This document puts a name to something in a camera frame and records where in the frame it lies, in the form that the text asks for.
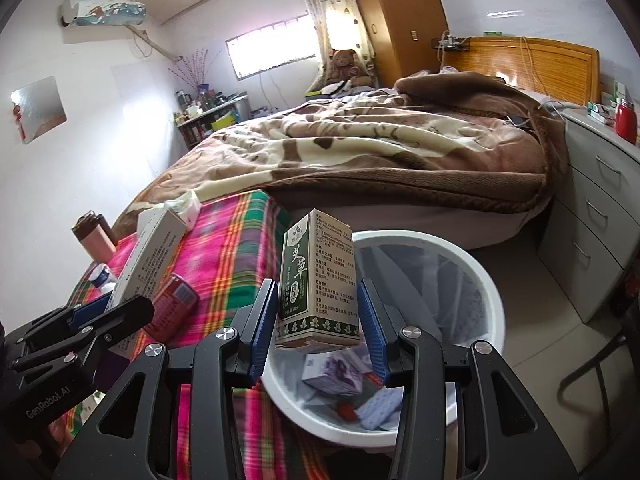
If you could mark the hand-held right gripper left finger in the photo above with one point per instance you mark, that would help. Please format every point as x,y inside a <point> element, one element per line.
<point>262,330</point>

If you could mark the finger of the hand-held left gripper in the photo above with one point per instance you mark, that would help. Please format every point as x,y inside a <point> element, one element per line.
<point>90,310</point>
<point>125,316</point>

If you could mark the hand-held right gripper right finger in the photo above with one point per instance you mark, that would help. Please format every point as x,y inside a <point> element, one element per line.
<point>372,330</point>

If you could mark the white blue-print cup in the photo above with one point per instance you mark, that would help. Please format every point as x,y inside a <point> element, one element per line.
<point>102,277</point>

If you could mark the dark red can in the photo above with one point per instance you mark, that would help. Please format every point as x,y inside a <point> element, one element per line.
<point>172,305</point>

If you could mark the purple printed box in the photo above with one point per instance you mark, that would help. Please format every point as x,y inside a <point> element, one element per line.
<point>335,375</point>

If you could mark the white carton box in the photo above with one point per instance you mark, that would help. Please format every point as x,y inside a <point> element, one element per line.
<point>150,250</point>

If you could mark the green herbal box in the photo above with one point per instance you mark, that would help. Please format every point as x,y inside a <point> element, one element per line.
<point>315,280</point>

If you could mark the white bristle brush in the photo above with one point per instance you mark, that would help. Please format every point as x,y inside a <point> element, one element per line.
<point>380,407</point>

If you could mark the white waste bin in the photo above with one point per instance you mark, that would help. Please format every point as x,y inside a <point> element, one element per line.
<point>490,310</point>

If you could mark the pink thermos mug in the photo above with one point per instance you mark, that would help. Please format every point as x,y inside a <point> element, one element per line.
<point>97,240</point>

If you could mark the pink green plaid blanket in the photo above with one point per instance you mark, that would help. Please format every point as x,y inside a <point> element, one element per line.
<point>235,240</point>

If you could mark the bed with brown sheet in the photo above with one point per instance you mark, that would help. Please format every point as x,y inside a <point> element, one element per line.
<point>425,230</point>

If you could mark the tissue pack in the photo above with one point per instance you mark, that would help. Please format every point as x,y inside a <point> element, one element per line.
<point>187,207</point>

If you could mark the brown patterned blanket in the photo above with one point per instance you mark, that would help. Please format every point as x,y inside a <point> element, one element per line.
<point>350,150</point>

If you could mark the red tassel ornament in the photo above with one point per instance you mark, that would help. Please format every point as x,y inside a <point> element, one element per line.
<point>19,120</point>

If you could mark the cluttered side table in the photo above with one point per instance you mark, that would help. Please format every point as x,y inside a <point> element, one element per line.
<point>210,120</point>

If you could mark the black metal chair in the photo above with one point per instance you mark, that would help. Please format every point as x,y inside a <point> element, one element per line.
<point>590,362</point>

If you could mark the grey drawer nightstand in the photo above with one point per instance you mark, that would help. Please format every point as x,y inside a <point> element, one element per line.
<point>590,195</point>

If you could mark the flowering branches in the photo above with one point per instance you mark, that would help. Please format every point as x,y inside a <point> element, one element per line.
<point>197,67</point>

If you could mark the brown teddy bear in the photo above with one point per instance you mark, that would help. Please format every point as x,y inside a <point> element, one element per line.
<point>345,65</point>

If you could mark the air conditioner pipe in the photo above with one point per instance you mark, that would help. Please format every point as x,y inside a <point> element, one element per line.
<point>157,47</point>

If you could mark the window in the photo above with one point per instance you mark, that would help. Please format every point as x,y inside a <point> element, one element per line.
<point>270,50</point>

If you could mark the wooden wardrobe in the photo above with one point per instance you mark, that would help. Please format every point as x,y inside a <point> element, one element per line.
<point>400,20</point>

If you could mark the wooden headboard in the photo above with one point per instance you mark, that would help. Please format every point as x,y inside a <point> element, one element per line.
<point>540,65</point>

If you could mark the small green white box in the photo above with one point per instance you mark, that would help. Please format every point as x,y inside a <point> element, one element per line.
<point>600,112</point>

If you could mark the red bottle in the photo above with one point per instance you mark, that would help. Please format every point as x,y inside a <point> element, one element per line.
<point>626,125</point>

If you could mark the square wall mirror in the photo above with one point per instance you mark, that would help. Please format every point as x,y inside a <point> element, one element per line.
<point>40,110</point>

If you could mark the black wall shelf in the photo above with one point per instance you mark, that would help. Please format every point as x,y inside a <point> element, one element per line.
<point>452,45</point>

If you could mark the wall air conditioner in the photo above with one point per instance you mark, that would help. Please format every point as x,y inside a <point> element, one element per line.
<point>105,10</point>

